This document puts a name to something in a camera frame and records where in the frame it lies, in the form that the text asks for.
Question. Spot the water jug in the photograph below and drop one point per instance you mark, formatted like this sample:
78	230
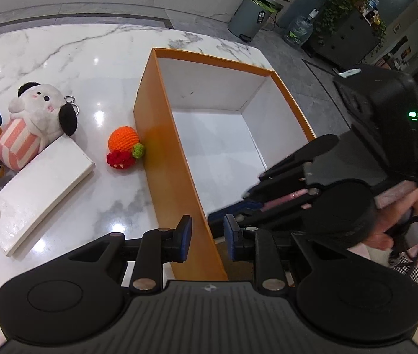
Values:
300	29

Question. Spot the dark cabinet with plants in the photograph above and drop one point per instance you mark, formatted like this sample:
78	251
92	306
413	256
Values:
345	32

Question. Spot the grey trash bin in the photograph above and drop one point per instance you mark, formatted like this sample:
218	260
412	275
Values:
251	16

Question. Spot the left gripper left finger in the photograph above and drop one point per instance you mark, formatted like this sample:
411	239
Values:
156	248

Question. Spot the orange crochet toy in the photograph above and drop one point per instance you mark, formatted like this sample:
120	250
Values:
125	148

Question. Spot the orange white storage box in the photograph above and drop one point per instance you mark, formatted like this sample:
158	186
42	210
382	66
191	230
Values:
210	127

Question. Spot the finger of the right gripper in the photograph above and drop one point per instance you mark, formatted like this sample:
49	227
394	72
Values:
242	207
271	190

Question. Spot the right hand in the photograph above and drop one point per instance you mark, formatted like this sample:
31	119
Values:
389	217

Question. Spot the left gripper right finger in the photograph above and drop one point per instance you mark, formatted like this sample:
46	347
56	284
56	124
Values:
258	247

